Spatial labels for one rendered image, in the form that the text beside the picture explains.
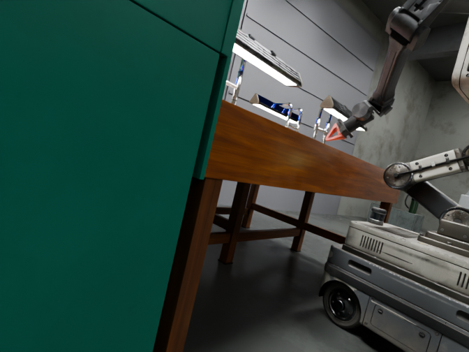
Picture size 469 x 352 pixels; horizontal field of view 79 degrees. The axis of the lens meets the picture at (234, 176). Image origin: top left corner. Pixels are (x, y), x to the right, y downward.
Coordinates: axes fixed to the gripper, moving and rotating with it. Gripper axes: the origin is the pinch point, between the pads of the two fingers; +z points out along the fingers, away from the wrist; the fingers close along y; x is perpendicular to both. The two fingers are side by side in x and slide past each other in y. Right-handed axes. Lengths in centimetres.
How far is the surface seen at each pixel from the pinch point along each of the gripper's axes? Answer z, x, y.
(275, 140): 3, 15, 48
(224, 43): -7, 8, 79
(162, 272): 25, 44, 78
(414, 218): 26, -6, -466
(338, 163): 0.1, 13.1, 1.6
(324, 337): 38, 74, -8
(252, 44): 1, -33, 38
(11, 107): 10, 25, 109
